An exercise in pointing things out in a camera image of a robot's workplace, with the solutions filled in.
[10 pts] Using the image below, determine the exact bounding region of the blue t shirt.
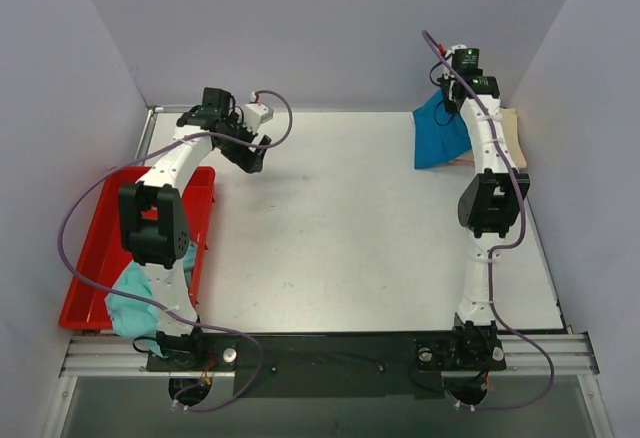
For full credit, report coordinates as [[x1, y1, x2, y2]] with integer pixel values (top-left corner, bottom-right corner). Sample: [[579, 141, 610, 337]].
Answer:
[[412, 91, 472, 170]]

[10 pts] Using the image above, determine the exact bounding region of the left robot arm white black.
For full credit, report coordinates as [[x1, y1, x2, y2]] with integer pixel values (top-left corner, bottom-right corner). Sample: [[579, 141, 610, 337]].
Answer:
[[118, 88, 273, 370]]

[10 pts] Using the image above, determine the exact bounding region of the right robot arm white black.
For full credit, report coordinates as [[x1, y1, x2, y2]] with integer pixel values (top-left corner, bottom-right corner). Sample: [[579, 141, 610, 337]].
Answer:
[[438, 44, 530, 368]]

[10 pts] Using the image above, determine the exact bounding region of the folded pink t shirt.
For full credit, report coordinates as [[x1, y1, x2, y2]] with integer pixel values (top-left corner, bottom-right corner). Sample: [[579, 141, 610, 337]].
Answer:
[[448, 153, 475, 167]]

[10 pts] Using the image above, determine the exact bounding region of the folded beige t shirt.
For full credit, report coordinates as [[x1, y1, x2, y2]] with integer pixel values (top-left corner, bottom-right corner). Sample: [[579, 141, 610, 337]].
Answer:
[[458, 108, 527, 170]]

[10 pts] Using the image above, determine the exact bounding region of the red plastic bin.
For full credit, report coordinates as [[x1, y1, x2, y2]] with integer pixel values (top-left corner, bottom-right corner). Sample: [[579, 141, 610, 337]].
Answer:
[[59, 166, 216, 331]]

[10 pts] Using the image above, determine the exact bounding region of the teal t shirt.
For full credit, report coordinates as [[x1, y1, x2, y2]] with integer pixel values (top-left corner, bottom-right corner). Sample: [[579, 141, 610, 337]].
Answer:
[[104, 259, 166, 358]]

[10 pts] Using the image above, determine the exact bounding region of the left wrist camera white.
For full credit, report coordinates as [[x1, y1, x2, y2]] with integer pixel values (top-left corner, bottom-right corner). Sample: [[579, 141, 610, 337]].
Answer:
[[242, 102, 274, 133]]

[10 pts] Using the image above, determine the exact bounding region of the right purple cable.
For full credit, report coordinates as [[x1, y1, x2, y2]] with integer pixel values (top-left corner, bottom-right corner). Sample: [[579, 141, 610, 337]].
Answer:
[[420, 29, 556, 412]]

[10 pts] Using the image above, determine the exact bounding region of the purple cable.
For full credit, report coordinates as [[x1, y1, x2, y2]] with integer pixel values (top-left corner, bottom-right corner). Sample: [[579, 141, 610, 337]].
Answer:
[[420, 29, 556, 412], [55, 89, 294, 414]]

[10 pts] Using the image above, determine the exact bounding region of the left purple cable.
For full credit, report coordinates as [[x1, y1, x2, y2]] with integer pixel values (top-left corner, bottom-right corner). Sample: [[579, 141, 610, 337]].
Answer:
[[55, 89, 294, 414]]

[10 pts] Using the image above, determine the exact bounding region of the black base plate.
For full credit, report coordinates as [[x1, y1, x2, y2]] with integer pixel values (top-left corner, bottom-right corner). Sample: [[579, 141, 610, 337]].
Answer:
[[146, 327, 506, 398]]

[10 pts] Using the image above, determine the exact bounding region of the aluminium rail frame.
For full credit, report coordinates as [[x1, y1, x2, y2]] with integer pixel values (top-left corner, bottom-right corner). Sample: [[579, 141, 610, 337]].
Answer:
[[60, 334, 599, 378]]

